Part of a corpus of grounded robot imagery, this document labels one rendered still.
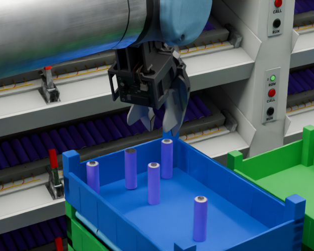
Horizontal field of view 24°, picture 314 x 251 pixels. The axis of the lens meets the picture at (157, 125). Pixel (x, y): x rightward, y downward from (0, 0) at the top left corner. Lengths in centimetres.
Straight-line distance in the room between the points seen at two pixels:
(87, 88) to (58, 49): 74
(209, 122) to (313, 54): 27
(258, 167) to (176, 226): 32
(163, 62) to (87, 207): 23
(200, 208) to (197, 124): 61
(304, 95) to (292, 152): 40
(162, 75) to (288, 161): 45
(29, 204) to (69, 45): 79
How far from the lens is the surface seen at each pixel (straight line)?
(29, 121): 130
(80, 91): 134
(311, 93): 176
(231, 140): 159
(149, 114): 109
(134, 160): 110
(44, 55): 61
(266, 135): 161
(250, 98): 155
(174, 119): 105
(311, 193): 130
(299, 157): 138
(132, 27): 67
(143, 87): 97
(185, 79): 102
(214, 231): 103
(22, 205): 138
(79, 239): 111
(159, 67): 97
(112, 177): 114
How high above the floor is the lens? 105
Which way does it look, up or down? 25 degrees down
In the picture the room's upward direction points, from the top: straight up
